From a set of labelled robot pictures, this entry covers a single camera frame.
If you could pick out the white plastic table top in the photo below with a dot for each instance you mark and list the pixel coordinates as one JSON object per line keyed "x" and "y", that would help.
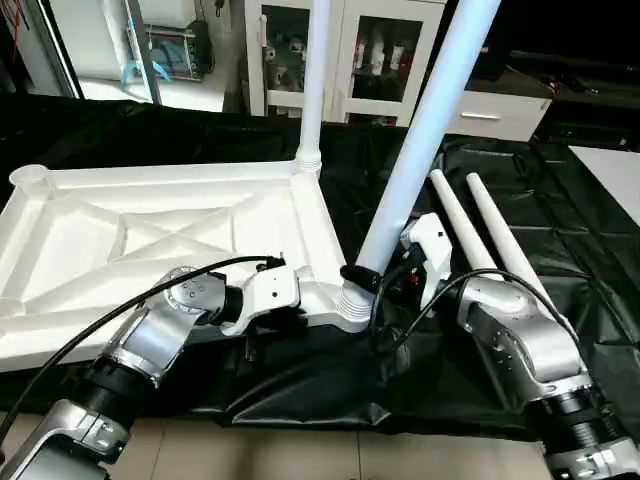
{"x": 150, "y": 230}

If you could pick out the white plastic table leg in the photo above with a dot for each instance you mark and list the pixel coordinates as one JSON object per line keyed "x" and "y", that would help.
{"x": 510, "y": 240}
{"x": 430, "y": 120}
{"x": 460, "y": 220}
{"x": 315, "y": 80}

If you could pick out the white drawer unit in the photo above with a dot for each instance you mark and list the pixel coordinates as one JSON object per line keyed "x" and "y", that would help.
{"x": 495, "y": 112}

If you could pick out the black work mat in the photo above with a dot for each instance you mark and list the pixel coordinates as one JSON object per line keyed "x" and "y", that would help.
{"x": 350, "y": 390}

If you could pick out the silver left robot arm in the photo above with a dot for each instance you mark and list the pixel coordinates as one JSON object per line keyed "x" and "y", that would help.
{"x": 140, "y": 350}

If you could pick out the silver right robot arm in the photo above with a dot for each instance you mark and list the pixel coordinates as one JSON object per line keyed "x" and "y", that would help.
{"x": 520, "y": 340}

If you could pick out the white glass-door cabinet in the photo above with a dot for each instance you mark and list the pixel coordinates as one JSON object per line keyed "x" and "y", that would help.
{"x": 370, "y": 55}

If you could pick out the teal storage box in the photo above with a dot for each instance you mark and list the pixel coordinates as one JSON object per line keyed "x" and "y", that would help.
{"x": 170, "y": 50}

